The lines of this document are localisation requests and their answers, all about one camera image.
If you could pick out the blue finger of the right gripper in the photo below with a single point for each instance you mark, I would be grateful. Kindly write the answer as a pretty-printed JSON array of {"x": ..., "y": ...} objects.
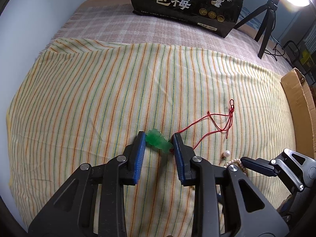
[{"x": 260, "y": 166}]

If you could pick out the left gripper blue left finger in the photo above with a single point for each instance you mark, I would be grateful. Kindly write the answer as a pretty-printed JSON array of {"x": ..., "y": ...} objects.
[{"x": 136, "y": 157}]

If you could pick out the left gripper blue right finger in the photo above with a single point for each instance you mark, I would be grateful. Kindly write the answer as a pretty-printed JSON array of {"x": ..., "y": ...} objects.
[{"x": 183, "y": 155}]

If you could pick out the single white pearl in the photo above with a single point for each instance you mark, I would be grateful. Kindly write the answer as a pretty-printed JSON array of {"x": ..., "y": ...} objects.
[{"x": 226, "y": 154}]

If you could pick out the brown cardboard box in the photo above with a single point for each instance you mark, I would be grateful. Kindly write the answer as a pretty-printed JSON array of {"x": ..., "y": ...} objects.
[{"x": 302, "y": 109}]

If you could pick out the yellow striped cloth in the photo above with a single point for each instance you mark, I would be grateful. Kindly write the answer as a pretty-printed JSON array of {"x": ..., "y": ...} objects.
[{"x": 84, "y": 101}]

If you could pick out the black clothes rack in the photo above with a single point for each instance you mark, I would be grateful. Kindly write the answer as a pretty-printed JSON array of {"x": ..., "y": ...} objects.
[{"x": 294, "y": 54}]

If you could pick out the pink checked blanket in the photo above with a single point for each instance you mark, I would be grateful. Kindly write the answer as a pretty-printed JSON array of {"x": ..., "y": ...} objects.
[{"x": 117, "y": 23}]

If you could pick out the black printed snack bag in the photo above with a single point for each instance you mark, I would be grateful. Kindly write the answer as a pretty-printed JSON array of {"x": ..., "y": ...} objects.
[{"x": 217, "y": 16}]

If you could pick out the black tripod stand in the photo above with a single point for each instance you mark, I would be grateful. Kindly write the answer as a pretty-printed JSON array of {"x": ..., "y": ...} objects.
[{"x": 266, "y": 26}]

